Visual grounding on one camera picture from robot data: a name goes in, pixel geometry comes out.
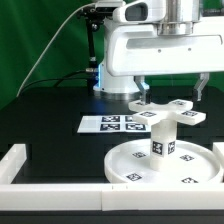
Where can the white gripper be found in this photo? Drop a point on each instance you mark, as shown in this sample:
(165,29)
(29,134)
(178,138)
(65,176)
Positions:
(137,50)

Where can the white cross-shaped table base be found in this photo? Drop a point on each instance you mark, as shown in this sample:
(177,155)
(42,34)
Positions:
(177,110)

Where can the white round table top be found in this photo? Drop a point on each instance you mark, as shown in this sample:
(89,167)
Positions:
(140,161)

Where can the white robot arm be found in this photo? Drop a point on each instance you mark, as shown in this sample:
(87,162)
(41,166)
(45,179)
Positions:
(180,18)

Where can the white marker sheet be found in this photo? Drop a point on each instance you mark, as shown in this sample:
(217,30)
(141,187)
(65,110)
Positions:
(111,124)

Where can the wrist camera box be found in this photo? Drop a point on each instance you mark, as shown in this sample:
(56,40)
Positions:
(140,11)

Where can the black camera stand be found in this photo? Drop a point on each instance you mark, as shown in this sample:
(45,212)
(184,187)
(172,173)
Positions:
(94,15)

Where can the white U-shaped border frame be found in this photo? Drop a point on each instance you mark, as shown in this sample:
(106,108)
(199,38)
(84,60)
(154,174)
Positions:
(100,197)

